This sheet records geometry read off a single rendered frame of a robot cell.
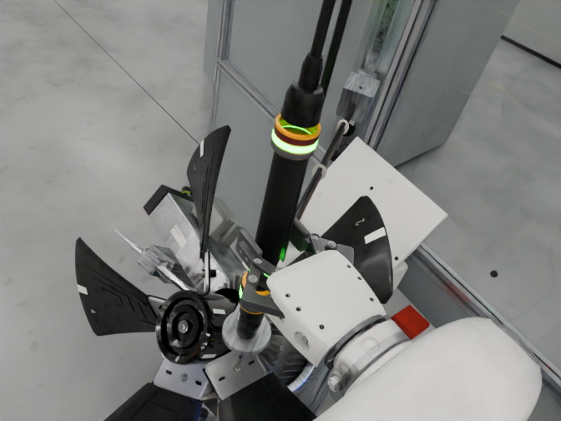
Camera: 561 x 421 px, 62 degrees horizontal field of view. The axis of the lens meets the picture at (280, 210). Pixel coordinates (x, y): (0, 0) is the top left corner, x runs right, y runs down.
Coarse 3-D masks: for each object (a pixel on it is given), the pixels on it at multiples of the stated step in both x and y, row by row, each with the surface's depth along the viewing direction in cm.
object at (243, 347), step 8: (232, 312) 69; (232, 320) 68; (264, 320) 69; (224, 328) 67; (232, 328) 67; (264, 328) 68; (224, 336) 66; (232, 336) 66; (256, 336) 67; (264, 336) 67; (232, 344) 65; (240, 344) 66; (248, 344) 66; (256, 344) 66; (264, 344) 66; (240, 352) 65; (248, 352) 65; (256, 352) 66
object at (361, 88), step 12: (360, 72) 108; (348, 84) 103; (360, 84) 104; (372, 84) 105; (348, 96) 103; (360, 96) 102; (372, 96) 101; (336, 108) 105; (348, 108) 104; (360, 108) 103; (360, 120) 105
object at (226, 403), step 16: (256, 384) 74; (272, 384) 75; (224, 400) 72; (240, 400) 72; (256, 400) 73; (272, 400) 73; (288, 400) 74; (224, 416) 71; (240, 416) 71; (256, 416) 71; (272, 416) 72; (288, 416) 72; (304, 416) 73
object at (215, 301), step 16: (224, 288) 87; (176, 304) 78; (192, 304) 77; (208, 304) 74; (224, 304) 78; (160, 320) 78; (176, 320) 77; (192, 320) 76; (208, 320) 73; (224, 320) 76; (160, 336) 77; (176, 336) 76; (192, 336) 74; (208, 336) 72; (176, 352) 76; (192, 352) 73; (208, 352) 73; (224, 352) 77
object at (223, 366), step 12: (216, 360) 76; (228, 360) 77; (252, 360) 78; (216, 372) 75; (228, 372) 75; (240, 372) 76; (252, 372) 76; (264, 372) 77; (216, 384) 74; (228, 384) 74; (240, 384) 74; (228, 396) 73
